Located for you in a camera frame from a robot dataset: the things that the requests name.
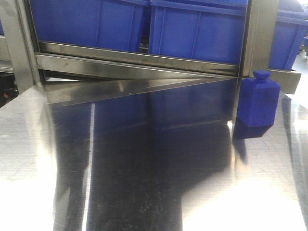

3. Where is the blue bottle-shaped plastic part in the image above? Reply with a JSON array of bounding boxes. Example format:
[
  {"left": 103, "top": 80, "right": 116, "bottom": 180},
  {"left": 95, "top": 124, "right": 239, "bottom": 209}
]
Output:
[{"left": 233, "top": 70, "right": 281, "bottom": 139}]

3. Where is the stainless steel shelf rack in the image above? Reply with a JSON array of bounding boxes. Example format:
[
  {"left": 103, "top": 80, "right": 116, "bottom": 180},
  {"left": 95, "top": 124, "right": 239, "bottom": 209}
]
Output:
[{"left": 0, "top": 0, "right": 301, "bottom": 104}]

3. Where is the blue plastic bin left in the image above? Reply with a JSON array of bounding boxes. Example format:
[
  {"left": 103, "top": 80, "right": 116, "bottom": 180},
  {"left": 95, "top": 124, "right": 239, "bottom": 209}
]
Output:
[{"left": 30, "top": 0, "right": 150, "bottom": 52}]

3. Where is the blue plastic bin right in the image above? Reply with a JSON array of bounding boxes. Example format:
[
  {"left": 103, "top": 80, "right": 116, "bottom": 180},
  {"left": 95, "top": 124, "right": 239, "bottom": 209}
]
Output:
[{"left": 149, "top": 0, "right": 246, "bottom": 64}]

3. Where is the tilted blue plastic bin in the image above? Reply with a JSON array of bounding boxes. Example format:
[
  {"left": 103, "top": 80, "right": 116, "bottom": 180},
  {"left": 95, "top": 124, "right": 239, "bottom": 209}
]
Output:
[{"left": 269, "top": 0, "right": 308, "bottom": 71}]

